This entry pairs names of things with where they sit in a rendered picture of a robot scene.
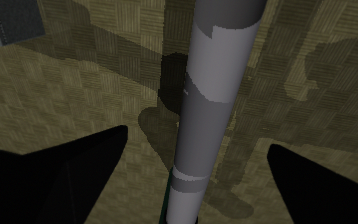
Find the dark green post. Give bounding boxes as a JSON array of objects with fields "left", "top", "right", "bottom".
[{"left": 159, "top": 167, "right": 173, "bottom": 224}]

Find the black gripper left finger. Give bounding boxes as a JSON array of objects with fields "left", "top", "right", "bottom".
[{"left": 0, "top": 125, "right": 128, "bottom": 224}]

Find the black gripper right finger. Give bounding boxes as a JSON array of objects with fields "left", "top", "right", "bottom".
[{"left": 267, "top": 144, "right": 358, "bottom": 224}]

